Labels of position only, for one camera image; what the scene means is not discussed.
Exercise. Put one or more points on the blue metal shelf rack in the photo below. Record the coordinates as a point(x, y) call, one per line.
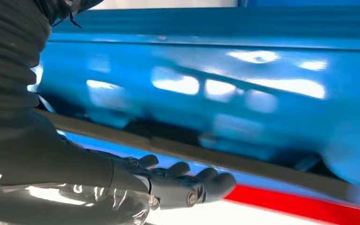
point(167, 62)

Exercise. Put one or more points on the long red barrier belt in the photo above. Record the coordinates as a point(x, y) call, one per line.
point(291, 206)

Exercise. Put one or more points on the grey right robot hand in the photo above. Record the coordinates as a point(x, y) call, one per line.
point(43, 161)

